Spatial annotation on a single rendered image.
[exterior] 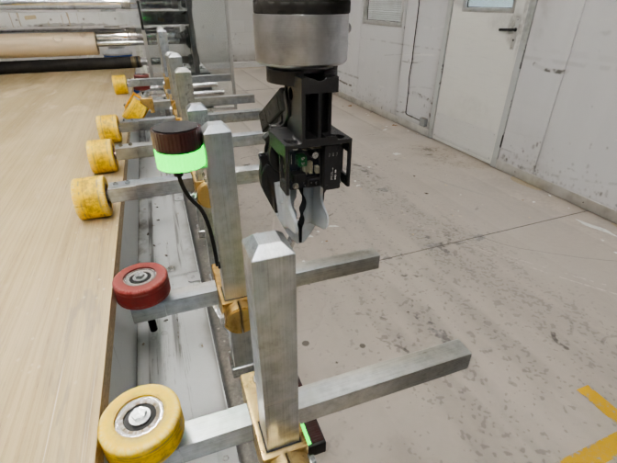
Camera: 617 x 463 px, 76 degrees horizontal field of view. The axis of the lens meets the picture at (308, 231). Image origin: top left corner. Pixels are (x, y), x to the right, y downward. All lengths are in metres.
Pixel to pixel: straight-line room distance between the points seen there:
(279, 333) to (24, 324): 0.40
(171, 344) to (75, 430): 0.48
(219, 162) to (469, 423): 1.34
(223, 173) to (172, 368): 0.49
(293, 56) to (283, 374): 0.28
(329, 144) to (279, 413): 0.27
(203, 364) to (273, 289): 0.59
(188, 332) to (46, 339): 0.41
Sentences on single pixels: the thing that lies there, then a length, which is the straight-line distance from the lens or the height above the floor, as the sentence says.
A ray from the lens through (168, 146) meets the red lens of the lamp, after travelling 0.50.
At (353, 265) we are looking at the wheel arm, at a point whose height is 0.85.
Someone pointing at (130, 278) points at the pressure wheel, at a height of 0.90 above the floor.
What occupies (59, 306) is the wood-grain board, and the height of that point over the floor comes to 0.90.
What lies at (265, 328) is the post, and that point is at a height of 1.04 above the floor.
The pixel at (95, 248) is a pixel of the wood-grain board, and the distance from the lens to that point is 0.78.
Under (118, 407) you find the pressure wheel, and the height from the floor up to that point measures 0.91.
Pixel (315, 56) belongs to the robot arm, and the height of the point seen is 1.23.
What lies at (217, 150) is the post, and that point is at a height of 1.11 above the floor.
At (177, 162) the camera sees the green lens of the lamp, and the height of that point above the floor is 1.10.
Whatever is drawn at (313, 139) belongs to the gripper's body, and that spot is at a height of 1.16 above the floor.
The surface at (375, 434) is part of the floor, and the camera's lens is 1.53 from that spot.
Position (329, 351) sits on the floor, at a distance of 1.74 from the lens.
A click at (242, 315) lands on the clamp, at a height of 0.86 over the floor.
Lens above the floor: 1.27
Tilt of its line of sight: 30 degrees down
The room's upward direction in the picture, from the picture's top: straight up
